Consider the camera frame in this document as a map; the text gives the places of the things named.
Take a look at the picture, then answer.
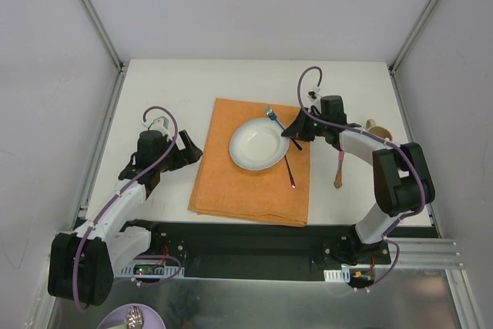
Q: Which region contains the gold purple spoon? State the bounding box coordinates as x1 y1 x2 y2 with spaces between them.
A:
284 155 297 189

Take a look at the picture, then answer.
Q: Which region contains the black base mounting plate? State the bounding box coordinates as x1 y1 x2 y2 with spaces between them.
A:
126 220 391 281

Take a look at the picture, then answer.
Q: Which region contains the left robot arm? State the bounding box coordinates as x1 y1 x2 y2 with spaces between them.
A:
47 129 203 306

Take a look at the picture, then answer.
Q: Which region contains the aluminium frame post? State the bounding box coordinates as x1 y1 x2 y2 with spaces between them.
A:
388 0 441 76
79 0 125 72

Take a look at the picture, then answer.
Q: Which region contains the iridescent purple knife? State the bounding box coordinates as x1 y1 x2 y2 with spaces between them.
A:
334 151 345 189

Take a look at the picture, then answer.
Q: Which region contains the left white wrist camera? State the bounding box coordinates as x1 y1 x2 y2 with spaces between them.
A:
143 116 169 136

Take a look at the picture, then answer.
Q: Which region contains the right aluminium frame post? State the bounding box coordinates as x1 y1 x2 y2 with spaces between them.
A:
388 0 441 76

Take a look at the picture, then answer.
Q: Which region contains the white ceramic plate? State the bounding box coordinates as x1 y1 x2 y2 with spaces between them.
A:
229 117 290 171

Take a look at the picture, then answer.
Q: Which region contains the left white cable duct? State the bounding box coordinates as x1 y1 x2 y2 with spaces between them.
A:
115 263 185 279

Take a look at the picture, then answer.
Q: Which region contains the silver cutlery on lilac plate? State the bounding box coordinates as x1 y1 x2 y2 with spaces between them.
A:
124 306 144 329

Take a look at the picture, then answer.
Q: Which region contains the lilac plate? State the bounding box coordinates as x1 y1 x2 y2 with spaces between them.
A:
97 304 166 329

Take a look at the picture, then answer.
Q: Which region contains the right white cable duct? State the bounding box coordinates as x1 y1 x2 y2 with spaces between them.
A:
324 268 350 284

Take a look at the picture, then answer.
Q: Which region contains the white cable duct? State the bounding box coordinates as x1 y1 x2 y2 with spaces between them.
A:
324 268 350 284
115 263 185 279

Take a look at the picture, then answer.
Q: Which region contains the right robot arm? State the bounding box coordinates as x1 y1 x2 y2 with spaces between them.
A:
282 96 435 266

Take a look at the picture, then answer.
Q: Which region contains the beige ceramic mug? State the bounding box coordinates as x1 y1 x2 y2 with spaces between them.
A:
365 119 393 141

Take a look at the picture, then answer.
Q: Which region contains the aluminium front rail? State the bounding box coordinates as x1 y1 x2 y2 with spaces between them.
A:
53 228 465 268

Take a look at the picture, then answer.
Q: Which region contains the left aluminium frame post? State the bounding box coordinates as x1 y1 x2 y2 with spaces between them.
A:
79 0 125 72

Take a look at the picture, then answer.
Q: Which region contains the orange cloth placemat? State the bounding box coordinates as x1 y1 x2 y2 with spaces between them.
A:
188 98 310 227

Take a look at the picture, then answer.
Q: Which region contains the blue metal fork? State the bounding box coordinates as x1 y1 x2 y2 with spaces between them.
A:
265 106 303 151

